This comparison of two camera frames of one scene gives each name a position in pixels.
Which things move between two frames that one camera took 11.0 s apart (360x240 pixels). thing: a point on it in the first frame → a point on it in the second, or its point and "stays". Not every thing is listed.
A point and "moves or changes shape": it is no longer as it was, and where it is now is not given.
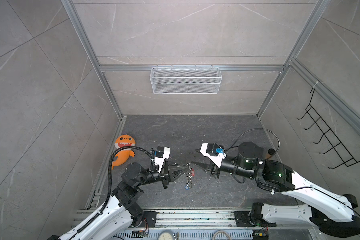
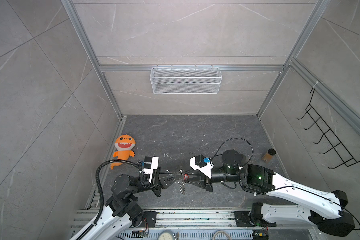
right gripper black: x=209 y=167 → x=202 y=182
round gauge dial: x=166 y=235 stays
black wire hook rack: x=346 y=156 stays
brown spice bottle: x=271 y=152 stays
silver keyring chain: x=189 y=177 moves or changes shape
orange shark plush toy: x=123 y=140 stays
